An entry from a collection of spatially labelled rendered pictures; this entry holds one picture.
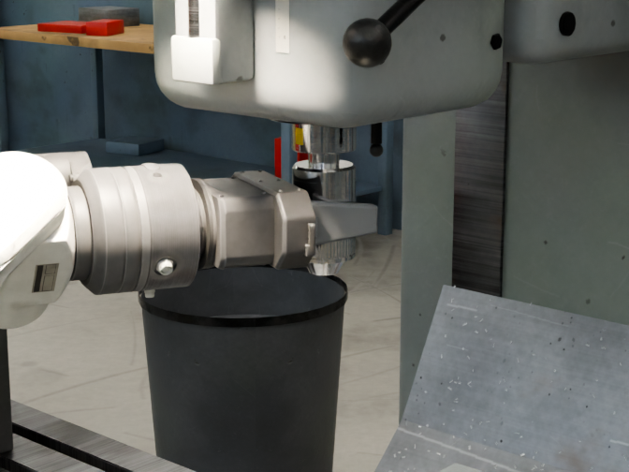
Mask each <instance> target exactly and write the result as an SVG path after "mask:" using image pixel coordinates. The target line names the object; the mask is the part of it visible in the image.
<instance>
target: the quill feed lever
mask: <svg viewBox="0 0 629 472"><path fill-rule="evenodd" d="M424 1H425V0H398V1H397V2H396V3H395V4H393V5H392V6H391V7H390V8H389V9H388V10H387V11H386V12H385V13H384V14H383V15H382V16H381V17H380V18H379V19H378V20H376V19H371V18H364V19H359V20H357V21H355V22H353V23H351V24H350V25H349V26H348V28H347V29H346V31H345V33H344V38H343V48H344V53H345V55H346V57H347V58H348V60H349V61H350V62H351V63H353V64H354V65H356V66H360V67H375V66H378V65H380V64H381V63H383V62H384V61H385V60H386V59H387V57H388V55H389V53H390V50H391V46H392V40H391V35H390V34H391V33H392V32H393V31H394V30H395V29H396V28H397V27H398V26H399V25H400V24H402V23H403V22H404V21H405V20H406V19H407V18H408V17H409V16H410V15H411V14H412V13H413V12H414V11H415V10H416V9H417V8H418V7H419V6H420V5H421V4H422V3H423V2H424Z"/></svg>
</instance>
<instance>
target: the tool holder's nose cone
mask: <svg viewBox="0 0 629 472"><path fill-rule="evenodd" d="M342 265H343V262H341V263H332V264H315V263H309V264H308V266H307V269H308V271H309V273H311V274H315V275H333V274H336V273H338V272H339V271H340V269H341V267H342Z"/></svg>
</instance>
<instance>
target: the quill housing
mask: <svg viewBox="0 0 629 472"><path fill-rule="evenodd" d="M397 1H398V0H253V14H254V76H253V78H252V79H251V80H248V81H235V82H228V83H221V84H216V85H209V84H201V83H193V82H185V81H175V80H173V79H172V50H171V38H172V37H173V36H176V11H175V0H153V15H154V73H155V77H156V82H157V84H158V86H159V88H160V90H161V92H162V93H163V94H164V95H165V96H166V97H167V98H168V99H169V100H170V101H172V102H174V103H175V104H177V105H180V106H183V107H185V108H191V109H198V110H205V111H218V112H225V113H232V114H239V115H246V116H253V117H260V118H267V119H273V120H281V121H288V122H294V123H302V124H308V125H322V126H328V127H338V128H348V127H356V126H362V125H371V124H377V123H383V122H388V121H394V120H399V119H404V118H410V117H416V116H421V115H426V114H432V113H437V112H443V111H453V110H458V109H464V108H470V107H473V106H475V105H477V104H479V103H481V102H483V101H485V100H487V99H488V98H489V97H490V96H491V95H492V94H493V93H494V92H495V90H496V88H497V86H498V84H499V82H500V80H501V75H502V70H503V44H504V15H505V0H425V1H424V2H423V3H422V4H421V5H420V6H419V7H418V8H417V9H416V10H415V11H414V12H413V13H412V14H411V15H410V16H409V17H408V18H407V19H406V20H405V21H404V22H403V23H402V24H400V25H399V26H398V27H397V28H396V29H395V30H394V31H393V32H392V33H391V34H390V35H391V40H392V46H391V50H390V53H389V55H388V57H387V59H386V60H385V61H384V62H383V63H381V64H380V65H378V66H375V67H360V66H356V65H354V64H353V63H351V62H350V61H349V60H348V58H347V57H346V55H345V53H344V48H343V38H344V33H345V31H346V29H347V28H348V26H349V25H350V24H351V23H353V22H355V21H357V20H359V19H364V18H371V19H376V20H378V19H379V18H380V17H381V16H382V15H383V14H384V13H385V12H386V11H387V10H388V9H389V8H390V7H391V6H392V5H393V4H395V3H396V2H397Z"/></svg>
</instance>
